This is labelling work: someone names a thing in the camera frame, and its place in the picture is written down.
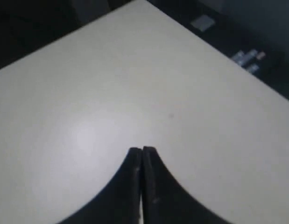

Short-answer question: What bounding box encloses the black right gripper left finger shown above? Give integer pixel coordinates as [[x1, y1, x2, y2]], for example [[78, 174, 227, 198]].
[[61, 148, 142, 224]]

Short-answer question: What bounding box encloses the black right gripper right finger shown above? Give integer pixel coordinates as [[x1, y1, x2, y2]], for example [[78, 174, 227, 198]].
[[141, 147, 226, 224]]

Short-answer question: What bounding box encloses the dark device beyond table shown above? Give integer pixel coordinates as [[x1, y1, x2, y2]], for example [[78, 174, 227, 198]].
[[151, 0, 289, 100]]

